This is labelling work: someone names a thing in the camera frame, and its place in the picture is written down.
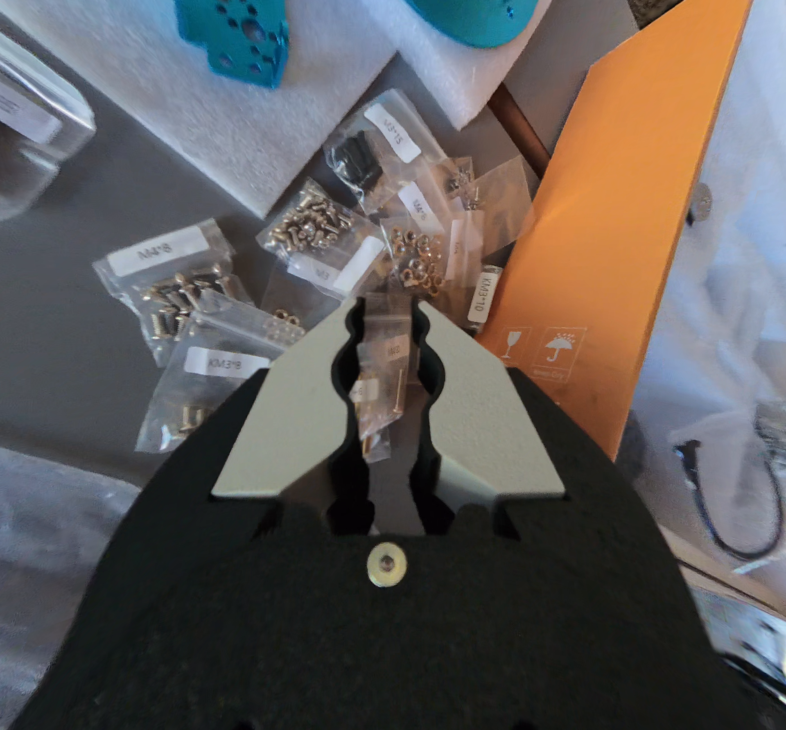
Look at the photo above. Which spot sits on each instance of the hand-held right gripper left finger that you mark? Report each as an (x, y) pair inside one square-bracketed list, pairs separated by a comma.
[(288, 429)]

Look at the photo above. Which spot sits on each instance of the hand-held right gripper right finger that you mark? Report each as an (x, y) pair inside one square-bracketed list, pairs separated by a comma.
[(491, 429)]

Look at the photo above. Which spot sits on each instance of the small labelled screw bag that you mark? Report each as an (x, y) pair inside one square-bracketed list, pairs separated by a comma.
[(384, 374)]

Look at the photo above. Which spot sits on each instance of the pile of small screw bags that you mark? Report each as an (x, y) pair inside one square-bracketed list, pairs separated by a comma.
[(307, 226)]

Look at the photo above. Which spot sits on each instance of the orange cardboard box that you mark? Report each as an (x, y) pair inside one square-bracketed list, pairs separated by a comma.
[(614, 220)]

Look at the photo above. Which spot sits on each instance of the thick white foam block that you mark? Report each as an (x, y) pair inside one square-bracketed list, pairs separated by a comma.
[(485, 79)]

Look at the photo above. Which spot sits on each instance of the blue perforated flat plate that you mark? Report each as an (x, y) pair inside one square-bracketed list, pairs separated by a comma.
[(190, 24)]

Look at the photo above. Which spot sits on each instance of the white foam sheet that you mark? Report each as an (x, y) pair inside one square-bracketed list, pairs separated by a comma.
[(123, 36)]

